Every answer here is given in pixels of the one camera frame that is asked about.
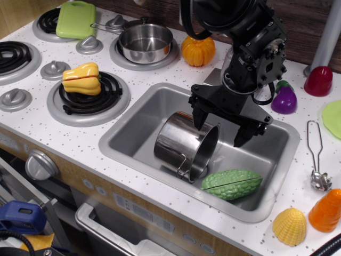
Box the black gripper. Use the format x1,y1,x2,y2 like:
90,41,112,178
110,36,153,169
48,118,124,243
189,84,273,147

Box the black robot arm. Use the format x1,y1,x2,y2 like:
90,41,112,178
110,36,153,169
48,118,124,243
180,1,287,147

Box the tall steel pot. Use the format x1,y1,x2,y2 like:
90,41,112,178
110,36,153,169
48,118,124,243
153,111,220,183

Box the grey toy sink basin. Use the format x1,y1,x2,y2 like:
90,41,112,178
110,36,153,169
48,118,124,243
99,83,300,223

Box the green bitter gourd toy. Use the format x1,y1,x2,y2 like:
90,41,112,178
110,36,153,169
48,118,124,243
201,169,263,201

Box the purple eggplant toy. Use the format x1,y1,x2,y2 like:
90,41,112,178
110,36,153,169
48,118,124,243
271,81,298,115

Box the orange pumpkin toy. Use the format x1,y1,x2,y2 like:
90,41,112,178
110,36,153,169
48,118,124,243
181,36,216,67

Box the red toy piece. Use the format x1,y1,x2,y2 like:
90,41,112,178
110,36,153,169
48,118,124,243
304,66,333,97

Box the light green toy plate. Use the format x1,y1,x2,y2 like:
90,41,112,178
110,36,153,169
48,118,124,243
322,100,341,139

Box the grey faucet pole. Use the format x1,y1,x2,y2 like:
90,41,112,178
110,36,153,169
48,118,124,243
303,0,340,77

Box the yellow corn toy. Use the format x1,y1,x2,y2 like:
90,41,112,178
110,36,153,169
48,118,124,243
272,208,307,246

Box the orange carrot toy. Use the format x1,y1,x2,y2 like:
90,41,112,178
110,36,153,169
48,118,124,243
308,189,340,233

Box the yellow bell pepper toy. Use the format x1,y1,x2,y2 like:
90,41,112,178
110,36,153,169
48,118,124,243
62,62,102,96

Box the grey stove knob back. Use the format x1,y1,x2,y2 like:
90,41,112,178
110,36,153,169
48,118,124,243
105,14,127,33

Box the grey stove knob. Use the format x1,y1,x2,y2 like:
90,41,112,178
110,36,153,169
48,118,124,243
105,14,127,33
40,60,70,81
1,89,32,112
76,35,103,55

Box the front black coil burner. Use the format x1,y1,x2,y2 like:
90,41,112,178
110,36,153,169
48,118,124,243
47,72,130,127

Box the black coil burner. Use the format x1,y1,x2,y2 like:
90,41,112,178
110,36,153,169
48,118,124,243
1,41,42,86
47,72,130,127

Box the grey stove knob upper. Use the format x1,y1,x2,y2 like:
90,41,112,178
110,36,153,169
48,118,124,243
76,35,103,55

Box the grey stove knob middle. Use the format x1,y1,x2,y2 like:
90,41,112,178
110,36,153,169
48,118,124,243
40,60,70,81

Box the green cutting board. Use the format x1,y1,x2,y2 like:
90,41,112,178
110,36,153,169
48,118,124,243
56,1,96,39

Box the grey oven front knob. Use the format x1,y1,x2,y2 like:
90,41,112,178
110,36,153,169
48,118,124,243
25,149,59,181

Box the back left coil burner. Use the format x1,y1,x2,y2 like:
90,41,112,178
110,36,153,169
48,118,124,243
32,8,78,43

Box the grey stove knob left front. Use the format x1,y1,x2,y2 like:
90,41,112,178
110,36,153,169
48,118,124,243
1,89,32,112

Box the left black coil burner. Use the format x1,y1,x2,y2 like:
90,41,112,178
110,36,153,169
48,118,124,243
1,41,42,86

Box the blue clamp tool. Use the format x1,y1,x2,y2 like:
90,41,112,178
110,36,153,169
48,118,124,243
1,201,47,235

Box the steel saucepan with handle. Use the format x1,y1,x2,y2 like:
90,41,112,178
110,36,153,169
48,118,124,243
91,20,173,62

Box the metal wire whisk utensil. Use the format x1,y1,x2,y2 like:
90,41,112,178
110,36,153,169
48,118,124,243
307,120,332,192

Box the grey oven door handle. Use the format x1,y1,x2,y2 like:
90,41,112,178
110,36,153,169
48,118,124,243
75,203,174,256

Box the black cable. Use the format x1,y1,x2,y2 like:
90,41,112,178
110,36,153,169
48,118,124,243
0,229,36,256

